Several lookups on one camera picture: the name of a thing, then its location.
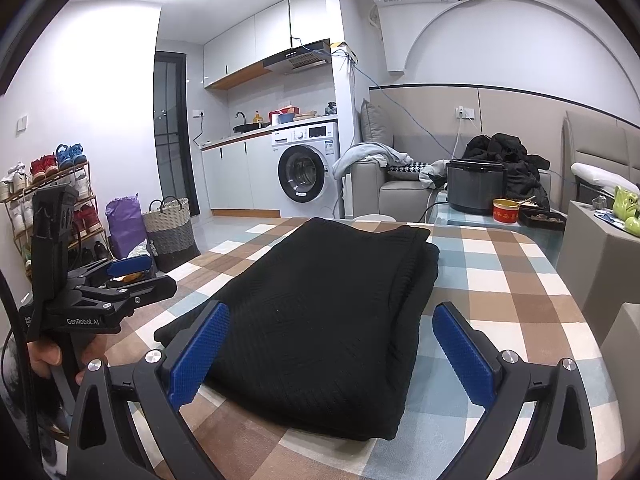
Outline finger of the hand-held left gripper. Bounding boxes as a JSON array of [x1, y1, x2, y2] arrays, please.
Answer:
[[66, 254, 153, 287], [75, 275, 178, 312]]

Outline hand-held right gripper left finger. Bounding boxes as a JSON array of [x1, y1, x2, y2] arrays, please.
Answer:
[[67, 301, 232, 480]]

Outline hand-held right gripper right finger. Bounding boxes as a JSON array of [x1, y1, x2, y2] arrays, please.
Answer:
[[431, 302, 598, 480]]

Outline black knit sweater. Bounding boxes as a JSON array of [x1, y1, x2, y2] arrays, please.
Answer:
[[154, 217, 441, 442]]

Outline person's left forearm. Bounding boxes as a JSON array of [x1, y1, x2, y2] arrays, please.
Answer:
[[0, 375, 71, 480]]

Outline person's left hand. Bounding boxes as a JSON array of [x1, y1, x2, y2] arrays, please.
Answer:
[[26, 337, 86, 386]]

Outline yellow white plastic bag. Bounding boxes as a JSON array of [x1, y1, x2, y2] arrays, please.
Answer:
[[122, 240, 156, 281]]

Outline purple bag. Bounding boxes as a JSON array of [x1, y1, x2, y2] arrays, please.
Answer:
[[105, 194, 148, 260]]

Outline woven laundry basket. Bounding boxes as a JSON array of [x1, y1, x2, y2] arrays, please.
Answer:
[[141, 196, 196, 271]]

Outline shoe rack with shoes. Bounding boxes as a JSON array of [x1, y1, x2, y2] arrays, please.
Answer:
[[0, 142, 108, 271]]

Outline glass coffee table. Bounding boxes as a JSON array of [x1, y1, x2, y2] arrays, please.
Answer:
[[427, 199, 568, 266]]

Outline dark glass door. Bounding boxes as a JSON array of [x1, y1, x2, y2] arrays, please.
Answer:
[[152, 51, 201, 216]]

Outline white lower kitchen cabinets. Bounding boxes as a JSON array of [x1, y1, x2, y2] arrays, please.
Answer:
[[200, 132, 275, 216]]

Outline white kitchen cabinets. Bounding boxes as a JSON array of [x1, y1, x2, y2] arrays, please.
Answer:
[[200, 132, 275, 216], [202, 0, 342, 92]]

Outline red bowl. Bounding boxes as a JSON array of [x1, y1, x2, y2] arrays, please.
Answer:
[[492, 198, 521, 224]]

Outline black food tray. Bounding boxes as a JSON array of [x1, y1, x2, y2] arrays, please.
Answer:
[[517, 207, 568, 231]]

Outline tall grey side cabinet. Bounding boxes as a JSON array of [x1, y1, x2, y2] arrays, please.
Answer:
[[556, 200, 640, 306]]

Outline black rice cooker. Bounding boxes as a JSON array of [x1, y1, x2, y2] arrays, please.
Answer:
[[446, 158, 505, 216]]

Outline low grey side cabinet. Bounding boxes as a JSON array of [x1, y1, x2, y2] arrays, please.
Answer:
[[602, 302, 640, 361]]

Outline grey sofa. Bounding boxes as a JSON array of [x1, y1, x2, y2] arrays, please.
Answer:
[[350, 132, 566, 218]]

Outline pale grey garment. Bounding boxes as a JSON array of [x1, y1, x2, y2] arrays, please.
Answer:
[[419, 159, 451, 190]]

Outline houndstooth pillow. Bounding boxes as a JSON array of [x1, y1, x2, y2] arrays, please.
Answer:
[[387, 161, 431, 181]]

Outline white washing machine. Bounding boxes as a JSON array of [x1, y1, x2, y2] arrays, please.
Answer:
[[271, 121, 342, 213]]

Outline black jacket pile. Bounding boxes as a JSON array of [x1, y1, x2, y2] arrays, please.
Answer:
[[462, 132, 551, 211]]

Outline light grey hoodie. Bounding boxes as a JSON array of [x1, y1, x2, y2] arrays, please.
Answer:
[[332, 142, 408, 180]]

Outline green toy figure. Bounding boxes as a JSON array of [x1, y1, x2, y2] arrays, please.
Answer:
[[612, 185, 640, 237]]

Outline white pillow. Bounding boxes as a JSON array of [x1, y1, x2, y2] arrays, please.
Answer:
[[570, 162, 640, 196]]

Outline grey cushion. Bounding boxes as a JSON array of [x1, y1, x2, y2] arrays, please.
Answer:
[[359, 99, 395, 150]]

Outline white upper kitchen cabinets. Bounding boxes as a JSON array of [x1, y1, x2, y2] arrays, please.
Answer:
[[202, 0, 342, 92]]

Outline grey upholstered headboard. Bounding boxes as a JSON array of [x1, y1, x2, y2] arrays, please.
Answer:
[[561, 110, 640, 206]]

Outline steel range hood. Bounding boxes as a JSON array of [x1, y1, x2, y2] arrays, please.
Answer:
[[262, 39, 332, 75]]

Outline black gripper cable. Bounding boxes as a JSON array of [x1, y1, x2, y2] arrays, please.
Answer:
[[0, 270, 41, 480]]

